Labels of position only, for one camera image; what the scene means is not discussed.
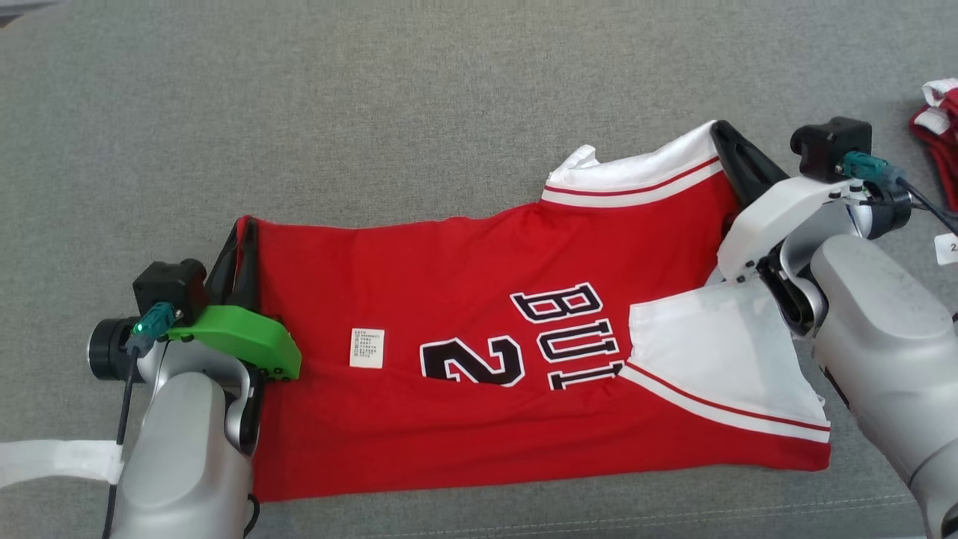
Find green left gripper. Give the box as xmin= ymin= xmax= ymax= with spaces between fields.
xmin=166 ymin=218 xmax=302 ymax=383

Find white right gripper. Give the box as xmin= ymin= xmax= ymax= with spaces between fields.
xmin=709 ymin=119 xmax=873 ymax=284

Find red white basketball jersey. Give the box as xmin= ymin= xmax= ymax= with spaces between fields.
xmin=238 ymin=120 xmax=833 ymax=502

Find red shorts with white stripe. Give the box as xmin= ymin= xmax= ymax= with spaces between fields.
xmin=909 ymin=77 xmax=958 ymax=212

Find left teal plug black cable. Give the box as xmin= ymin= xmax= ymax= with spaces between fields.
xmin=101 ymin=302 xmax=177 ymax=539

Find teal plug black cable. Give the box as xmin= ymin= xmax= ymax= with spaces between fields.
xmin=101 ymin=302 xmax=177 ymax=539
xmin=844 ymin=152 xmax=958 ymax=237

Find right teal plug black cable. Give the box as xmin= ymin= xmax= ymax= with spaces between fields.
xmin=844 ymin=152 xmax=958 ymax=237

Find white fabric strap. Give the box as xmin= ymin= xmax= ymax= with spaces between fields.
xmin=0 ymin=439 xmax=126 ymax=489

